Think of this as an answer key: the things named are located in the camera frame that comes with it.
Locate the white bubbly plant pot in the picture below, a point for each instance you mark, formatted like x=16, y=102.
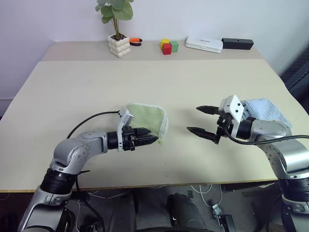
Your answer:
x=119, y=47

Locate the green cloth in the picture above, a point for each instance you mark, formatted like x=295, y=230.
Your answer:
x=147, y=116

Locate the dark rounded shape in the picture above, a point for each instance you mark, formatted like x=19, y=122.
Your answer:
x=186, y=210

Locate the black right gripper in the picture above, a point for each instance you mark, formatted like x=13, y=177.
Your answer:
x=224, y=125

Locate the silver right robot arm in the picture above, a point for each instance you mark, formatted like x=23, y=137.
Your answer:
x=272, y=129

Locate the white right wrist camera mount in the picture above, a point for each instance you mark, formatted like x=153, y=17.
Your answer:
x=233, y=106

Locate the yellow block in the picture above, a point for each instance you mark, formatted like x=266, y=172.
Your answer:
x=164, y=41

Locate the flat white box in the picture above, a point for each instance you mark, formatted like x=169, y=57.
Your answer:
x=204, y=44

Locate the green leafy plant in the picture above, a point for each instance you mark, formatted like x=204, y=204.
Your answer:
x=116, y=9

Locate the dark ribbed chair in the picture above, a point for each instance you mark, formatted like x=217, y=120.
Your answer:
x=298, y=75

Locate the black zip tie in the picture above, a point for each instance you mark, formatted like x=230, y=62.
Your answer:
x=83, y=172

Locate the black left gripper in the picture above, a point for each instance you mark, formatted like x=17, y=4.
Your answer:
x=129, y=139

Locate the red block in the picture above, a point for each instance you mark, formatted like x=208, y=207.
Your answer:
x=167, y=49

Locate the green block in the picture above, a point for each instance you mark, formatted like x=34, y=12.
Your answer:
x=174, y=47

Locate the black table frame bar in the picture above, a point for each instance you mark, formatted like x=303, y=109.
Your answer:
x=248, y=187

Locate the metal caster bracket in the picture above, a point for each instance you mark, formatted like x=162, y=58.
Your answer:
x=222, y=217

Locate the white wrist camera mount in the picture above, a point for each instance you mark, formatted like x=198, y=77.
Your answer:
x=123, y=118
x=233, y=106

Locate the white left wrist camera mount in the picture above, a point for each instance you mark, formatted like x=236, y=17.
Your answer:
x=123, y=118

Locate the long black box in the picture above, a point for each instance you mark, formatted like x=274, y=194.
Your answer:
x=237, y=44

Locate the light blue cloth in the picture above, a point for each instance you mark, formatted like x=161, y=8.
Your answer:
x=265, y=108

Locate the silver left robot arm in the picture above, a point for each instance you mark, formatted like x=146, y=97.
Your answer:
x=72, y=149

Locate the orange and black pliers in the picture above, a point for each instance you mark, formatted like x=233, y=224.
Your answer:
x=134, y=39

